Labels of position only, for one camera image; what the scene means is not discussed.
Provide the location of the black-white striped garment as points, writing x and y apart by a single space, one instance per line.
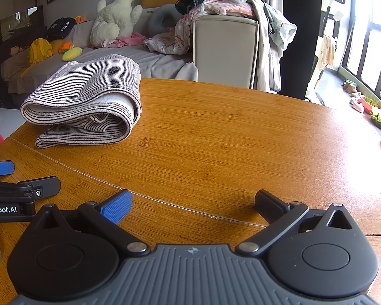
89 82

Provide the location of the pink cloth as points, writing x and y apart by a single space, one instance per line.
130 40

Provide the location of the dark glass cabinet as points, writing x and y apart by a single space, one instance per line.
16 22

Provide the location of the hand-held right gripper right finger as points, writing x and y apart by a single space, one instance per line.
266 201

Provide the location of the yellow-green plush toy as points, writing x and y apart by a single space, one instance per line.
72 54

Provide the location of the white plush toy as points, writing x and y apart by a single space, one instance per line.
114 19

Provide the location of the grey covered sofa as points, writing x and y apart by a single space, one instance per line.
165 63

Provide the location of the orange plush toy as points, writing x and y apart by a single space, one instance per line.
65 47

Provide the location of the red tray of sprouts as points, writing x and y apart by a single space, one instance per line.
368 104

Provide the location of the dark curtain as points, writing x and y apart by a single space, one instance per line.
301 38

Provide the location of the black window frame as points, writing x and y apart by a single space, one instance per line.
368 54

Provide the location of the small brown plush toy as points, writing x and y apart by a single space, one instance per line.
16 50

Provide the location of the pink fuzzy garment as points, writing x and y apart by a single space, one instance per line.
222 8

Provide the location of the pink floral quilt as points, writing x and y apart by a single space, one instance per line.
168 39

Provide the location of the dark denim garment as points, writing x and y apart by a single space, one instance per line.
190 0

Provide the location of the yellow backpack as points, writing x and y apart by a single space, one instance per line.
39 50

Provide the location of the black cap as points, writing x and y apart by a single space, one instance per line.
60 28

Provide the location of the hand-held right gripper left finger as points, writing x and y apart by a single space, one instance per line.
114 208

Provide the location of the beige hanging towel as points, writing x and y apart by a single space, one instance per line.
327 50

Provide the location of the green potted plant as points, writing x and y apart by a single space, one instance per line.
380 119

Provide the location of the light blue shirt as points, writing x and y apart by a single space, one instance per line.
282 28

